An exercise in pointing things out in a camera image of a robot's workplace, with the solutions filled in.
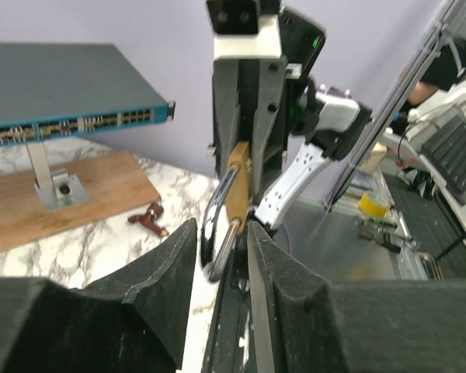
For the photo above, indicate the black keyboard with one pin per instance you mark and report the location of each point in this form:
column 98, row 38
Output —
column 445, row 150

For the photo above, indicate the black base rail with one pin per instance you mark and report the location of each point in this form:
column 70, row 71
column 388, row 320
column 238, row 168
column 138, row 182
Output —
column 230, row 344

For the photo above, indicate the teal network switch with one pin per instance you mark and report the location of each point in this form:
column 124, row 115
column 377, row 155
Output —
column 50, row 91

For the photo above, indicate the wooden board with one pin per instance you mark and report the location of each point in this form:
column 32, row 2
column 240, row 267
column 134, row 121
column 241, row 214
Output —
column 114, row 182

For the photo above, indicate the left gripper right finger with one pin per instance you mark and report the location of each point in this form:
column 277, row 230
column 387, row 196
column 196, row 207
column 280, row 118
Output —
column 304, row 323

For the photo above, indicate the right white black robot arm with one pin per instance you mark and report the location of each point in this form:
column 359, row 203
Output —
column 326, row 122

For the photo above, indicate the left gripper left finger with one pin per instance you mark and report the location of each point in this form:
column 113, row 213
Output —
column 132, row 320

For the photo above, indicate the yellow tape roll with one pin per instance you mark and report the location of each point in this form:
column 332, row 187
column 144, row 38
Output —
column 374, row 204

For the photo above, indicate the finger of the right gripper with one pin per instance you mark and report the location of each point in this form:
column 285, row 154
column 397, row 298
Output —
column 268, row 130
column 226, row 111

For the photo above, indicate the metal switch stand bracket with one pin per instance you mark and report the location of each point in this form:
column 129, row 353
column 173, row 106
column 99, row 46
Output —
column 57, row 189

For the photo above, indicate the aluminium frame rail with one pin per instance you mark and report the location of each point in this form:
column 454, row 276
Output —
column 388, row 46

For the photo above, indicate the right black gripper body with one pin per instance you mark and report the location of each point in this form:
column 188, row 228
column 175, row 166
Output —
column 248, row 82

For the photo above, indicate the brown tap fitting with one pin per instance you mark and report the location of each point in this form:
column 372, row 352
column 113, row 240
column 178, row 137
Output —
column 149, row 219

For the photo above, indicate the long shackle brass padlock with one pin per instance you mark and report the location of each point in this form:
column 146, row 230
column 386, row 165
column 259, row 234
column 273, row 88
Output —
column 233, row 194

